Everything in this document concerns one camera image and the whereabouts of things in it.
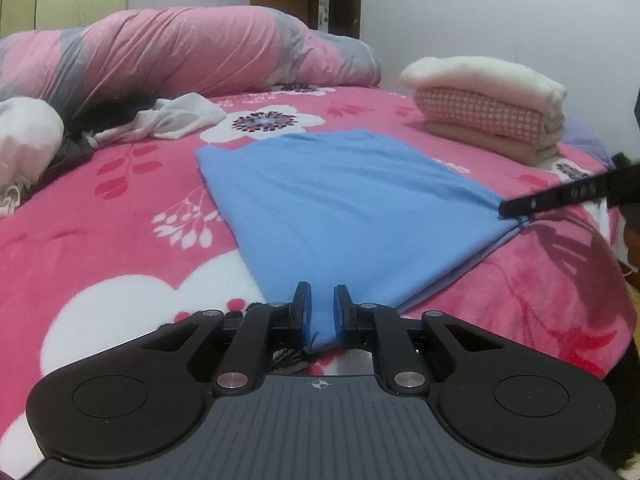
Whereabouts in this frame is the pink and grey duvet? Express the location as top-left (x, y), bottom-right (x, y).
top-left (0, 6), bottom-right (383, 106)

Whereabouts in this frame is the folded beige garment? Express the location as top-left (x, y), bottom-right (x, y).
top-left (425, 120), bottom-right (560, 166)

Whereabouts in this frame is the dark grey garment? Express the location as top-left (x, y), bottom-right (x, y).
top-left (47, 137), bottom-right (96, 178)

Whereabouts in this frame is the blue t-shirt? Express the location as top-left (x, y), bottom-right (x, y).
top-left (195, 129), bottom-right (531, 353)

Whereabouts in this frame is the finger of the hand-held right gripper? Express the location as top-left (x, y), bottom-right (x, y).
top-left (497, 172), bottom-right (613, 221)

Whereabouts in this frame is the folded cream fleece garment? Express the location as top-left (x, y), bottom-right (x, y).
top-left (400, 55), bottom-right (568, 136)

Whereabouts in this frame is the small white garment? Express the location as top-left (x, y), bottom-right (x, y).
top-left (82, 92), bottom-right (227, 146)

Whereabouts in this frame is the pink floral blanket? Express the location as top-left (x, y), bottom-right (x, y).
top-left (0, 82), bottom-right (638, 466)

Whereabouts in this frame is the large white shirt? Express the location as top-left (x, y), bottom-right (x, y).
top-left (0, 97), bottom-right (65, 218)

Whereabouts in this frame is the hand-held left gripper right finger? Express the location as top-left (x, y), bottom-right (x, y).
top-left (332, 284), bottom-right (508, 390)

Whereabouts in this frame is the purple cloth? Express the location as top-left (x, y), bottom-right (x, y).
top-left (557, 120), bottom-right (613, 171)

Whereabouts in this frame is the black garment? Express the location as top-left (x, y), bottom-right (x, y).
top-left (65, 95), bottom-right (161, 136)

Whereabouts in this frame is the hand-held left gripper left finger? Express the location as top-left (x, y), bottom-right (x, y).
top-left (135, 281), bottom-right (315, 394)

